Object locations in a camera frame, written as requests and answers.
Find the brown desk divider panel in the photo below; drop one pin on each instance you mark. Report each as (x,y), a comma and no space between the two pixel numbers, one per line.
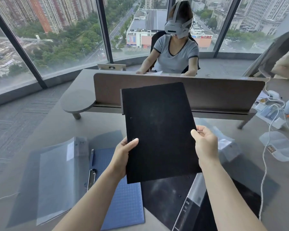
(219,93)

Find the person's right hand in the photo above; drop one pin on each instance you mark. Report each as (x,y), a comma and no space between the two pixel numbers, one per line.
(207,149)

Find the white plug block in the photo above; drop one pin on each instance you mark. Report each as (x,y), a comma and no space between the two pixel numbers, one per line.
(278,123)

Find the white head-mounted headset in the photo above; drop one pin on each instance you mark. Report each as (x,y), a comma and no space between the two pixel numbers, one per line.
(175,28)

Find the black folder with clear spine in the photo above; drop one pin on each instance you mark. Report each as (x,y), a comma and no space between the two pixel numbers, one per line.
(245,197)

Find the round grey side shelf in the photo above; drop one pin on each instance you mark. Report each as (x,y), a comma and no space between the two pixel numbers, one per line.
(77,101)

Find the grey mesh chair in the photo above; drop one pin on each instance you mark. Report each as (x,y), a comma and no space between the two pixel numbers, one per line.
(267,55)

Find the white power adapter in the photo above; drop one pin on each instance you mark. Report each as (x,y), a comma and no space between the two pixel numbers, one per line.
(273,94)

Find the clear plastic document sleeve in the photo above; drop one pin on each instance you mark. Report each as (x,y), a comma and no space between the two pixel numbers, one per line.
(57,180)

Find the black office chair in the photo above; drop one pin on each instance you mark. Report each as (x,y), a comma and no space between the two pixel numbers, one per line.
(156,37)

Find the white paper sheet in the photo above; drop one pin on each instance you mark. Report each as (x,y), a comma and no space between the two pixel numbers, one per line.
(156,72)

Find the cream cushion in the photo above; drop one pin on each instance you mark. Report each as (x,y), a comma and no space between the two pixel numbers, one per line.
(287,62)

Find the dark blue pen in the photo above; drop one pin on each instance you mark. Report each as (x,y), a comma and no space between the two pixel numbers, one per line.
(92,157)

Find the person's right forearm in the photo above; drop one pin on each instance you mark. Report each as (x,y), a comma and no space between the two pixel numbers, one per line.
(226,199)

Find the person's left thumb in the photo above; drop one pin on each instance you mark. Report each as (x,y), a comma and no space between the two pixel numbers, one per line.
(133,143)

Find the person's left hand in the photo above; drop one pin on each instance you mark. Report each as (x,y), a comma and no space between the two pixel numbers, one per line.
(119,161)

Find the black window frame post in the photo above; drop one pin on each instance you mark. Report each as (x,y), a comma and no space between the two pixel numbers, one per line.
(226,28)

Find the person's left forearm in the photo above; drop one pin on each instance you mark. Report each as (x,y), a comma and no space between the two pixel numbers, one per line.
(94,202)

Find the black sheet with holes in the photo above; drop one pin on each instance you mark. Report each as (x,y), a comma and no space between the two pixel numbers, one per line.
(159,197)

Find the silver utility knife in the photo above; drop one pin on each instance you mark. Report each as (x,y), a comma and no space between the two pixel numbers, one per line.
(92,178)

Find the clear plastic storage box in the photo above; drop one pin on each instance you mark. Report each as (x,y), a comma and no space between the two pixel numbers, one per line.
(281,146)

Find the blue cutting mat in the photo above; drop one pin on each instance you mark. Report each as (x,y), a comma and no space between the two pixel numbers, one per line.
(127,204)

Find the clear plastic bag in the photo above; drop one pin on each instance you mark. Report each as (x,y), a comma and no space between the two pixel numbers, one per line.
(227,144)

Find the person's right thumb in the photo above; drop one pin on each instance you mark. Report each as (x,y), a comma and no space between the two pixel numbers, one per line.
(197,138)

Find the black cardboard sheet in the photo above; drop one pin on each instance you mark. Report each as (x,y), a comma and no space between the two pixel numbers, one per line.
(159,132)

